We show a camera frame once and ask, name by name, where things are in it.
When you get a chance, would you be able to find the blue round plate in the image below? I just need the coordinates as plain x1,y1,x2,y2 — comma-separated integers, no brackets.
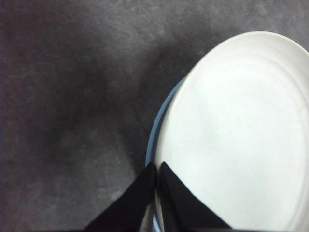
145,77,189,232

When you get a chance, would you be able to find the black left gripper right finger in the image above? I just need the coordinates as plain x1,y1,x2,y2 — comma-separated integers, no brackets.
158,161,232,232

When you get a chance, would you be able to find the white round plate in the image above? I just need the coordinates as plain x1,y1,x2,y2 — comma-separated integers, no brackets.
154,30,309,232

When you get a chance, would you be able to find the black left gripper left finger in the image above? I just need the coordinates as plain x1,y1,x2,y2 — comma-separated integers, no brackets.
83,162,157,232

